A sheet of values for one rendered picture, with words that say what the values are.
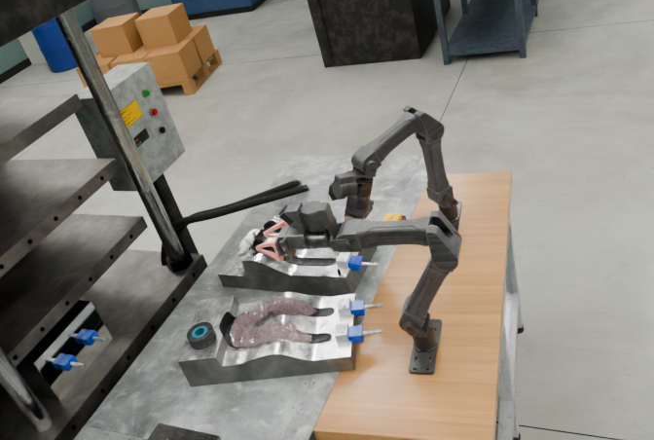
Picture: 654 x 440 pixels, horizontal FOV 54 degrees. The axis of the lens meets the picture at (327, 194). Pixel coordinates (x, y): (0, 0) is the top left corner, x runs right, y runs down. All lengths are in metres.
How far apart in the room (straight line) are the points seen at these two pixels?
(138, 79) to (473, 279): 1.42
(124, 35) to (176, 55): 0.66
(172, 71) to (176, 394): 4.87
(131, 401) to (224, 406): 0.31
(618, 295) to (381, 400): 1.64
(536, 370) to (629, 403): 0.36
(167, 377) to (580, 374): 1.62
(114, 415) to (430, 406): 0.93
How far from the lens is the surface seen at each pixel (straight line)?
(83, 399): 2.24
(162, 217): 2.44
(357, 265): 2.06
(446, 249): 1.59
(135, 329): 2.38
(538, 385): 2.82
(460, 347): 1.89
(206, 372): 1.98
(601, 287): 3.22
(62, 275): 2.35
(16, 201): 2.38
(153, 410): 2.05
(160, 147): 2.63
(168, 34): 6.73
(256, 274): 2.21
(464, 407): 1.75
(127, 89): 2.51
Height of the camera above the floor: 2.16
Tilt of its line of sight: 31 degrees down
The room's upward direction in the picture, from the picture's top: 16 degrees counter-clockwise
